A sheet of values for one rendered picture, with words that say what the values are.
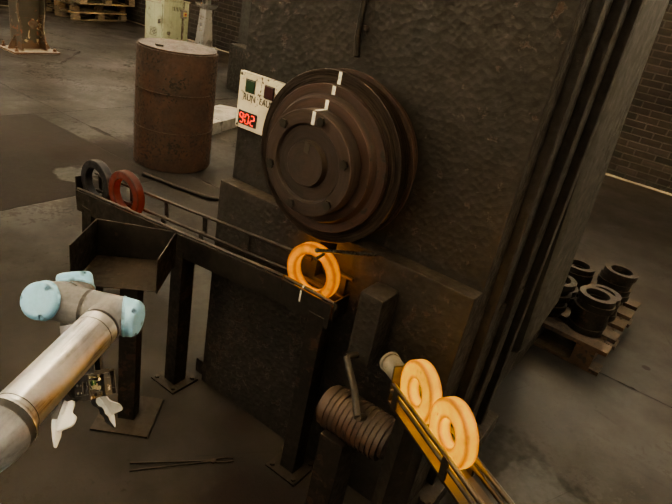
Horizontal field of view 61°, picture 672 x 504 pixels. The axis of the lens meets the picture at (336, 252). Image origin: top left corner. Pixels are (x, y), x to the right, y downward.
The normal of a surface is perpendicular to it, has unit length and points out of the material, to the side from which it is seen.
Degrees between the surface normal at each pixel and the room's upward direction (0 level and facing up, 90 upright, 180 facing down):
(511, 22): 90
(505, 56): 90
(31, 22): 90
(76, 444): 0
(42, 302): 62
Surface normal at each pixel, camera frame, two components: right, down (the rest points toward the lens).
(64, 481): 0.18, -0.88
